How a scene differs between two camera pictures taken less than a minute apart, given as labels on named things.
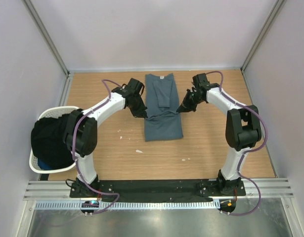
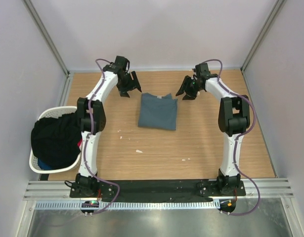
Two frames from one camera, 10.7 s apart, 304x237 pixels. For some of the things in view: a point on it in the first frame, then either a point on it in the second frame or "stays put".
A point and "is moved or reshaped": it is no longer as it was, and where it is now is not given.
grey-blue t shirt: x=163 y=121 is moved or reshaped
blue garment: x=43 y=166 stays put
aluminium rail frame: x=270 y=187 stays put
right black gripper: x=186 y=106 → x=185 y=83
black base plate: x=161 y=190 stays put
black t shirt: x=48 y=143 stays put
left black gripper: x=141 y=112 → x=123 y=91
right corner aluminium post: x=279 y=5 stays put
